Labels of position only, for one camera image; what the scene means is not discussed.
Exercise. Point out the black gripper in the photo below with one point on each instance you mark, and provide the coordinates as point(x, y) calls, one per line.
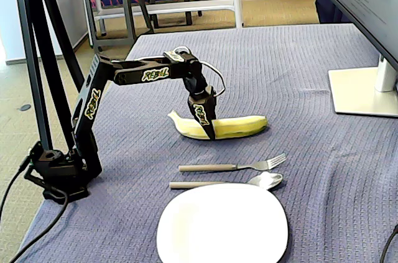
point(201, 103)

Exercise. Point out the yellow banana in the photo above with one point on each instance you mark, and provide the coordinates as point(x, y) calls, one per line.
point(236, 126)

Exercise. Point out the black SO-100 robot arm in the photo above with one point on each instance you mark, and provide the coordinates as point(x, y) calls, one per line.
point(90, 89)

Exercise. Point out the white square plate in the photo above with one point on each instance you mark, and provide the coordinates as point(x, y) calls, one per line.
point(224, 225)

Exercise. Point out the blue woven table cloth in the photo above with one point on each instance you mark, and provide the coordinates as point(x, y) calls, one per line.
point(280, 89)

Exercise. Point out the silver monitor stand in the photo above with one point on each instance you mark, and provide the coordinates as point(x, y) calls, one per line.
point(354, 89)

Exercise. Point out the black round floor socket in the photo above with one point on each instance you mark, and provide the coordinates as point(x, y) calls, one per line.
point(25, 107)

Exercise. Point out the black camera stand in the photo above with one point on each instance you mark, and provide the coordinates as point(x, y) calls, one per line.
point(31, 42)

